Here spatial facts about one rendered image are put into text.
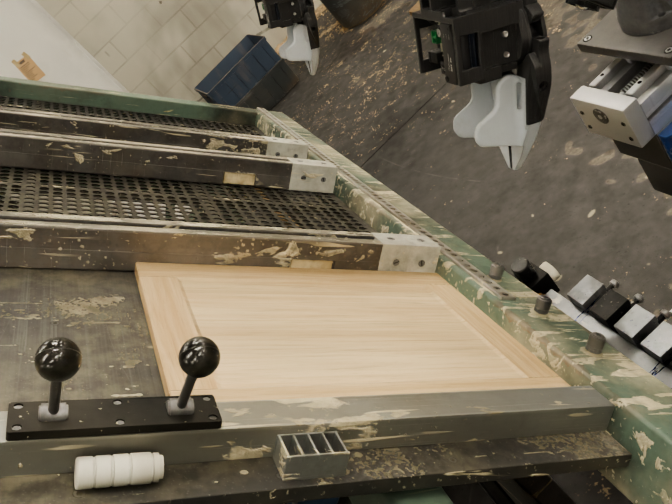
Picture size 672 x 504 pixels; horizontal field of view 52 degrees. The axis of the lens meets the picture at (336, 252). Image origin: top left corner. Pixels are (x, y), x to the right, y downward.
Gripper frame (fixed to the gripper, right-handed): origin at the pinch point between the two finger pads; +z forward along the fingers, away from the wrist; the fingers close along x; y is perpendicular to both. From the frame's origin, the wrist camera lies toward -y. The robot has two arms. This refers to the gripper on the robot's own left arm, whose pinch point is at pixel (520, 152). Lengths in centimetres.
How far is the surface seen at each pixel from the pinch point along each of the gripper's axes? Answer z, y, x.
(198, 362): 10.4, 32.9, -1.9
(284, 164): 34, -3, -111
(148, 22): 40, -17, -556
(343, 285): 36, 6, -49
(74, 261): 19, 46, -55
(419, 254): 39, -12, -55
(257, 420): 23.3, 29.2, -7.6
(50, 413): 13.8, 47.2, -8.0
